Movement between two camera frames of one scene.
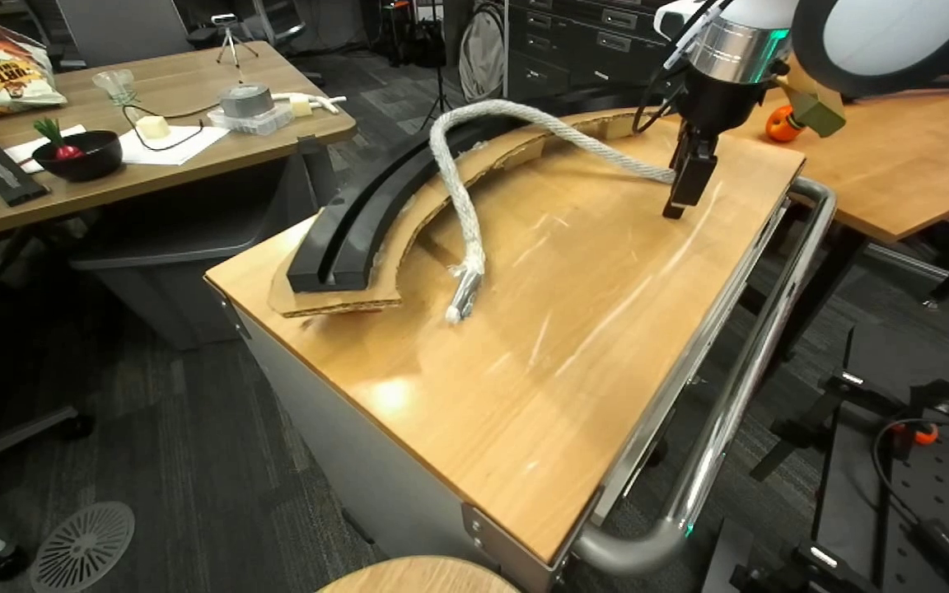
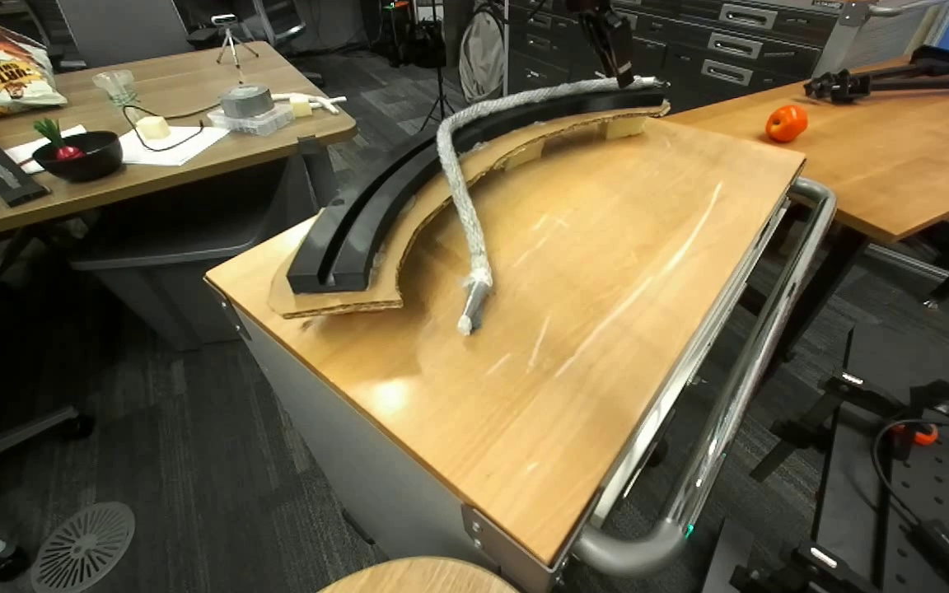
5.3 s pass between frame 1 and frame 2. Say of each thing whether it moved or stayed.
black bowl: stayed
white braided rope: moved
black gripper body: moved
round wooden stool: stayed
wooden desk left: stayed
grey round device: stayed
